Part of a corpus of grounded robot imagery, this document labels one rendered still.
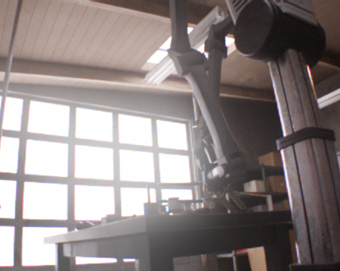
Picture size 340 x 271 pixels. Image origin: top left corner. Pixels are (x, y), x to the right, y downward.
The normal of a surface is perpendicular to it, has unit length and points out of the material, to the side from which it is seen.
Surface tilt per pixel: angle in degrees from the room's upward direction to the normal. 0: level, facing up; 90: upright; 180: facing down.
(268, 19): 90
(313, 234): 90
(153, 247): 90
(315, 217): 90
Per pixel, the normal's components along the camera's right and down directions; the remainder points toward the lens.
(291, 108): -0.90, -0.10
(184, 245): 0.51, -0.33
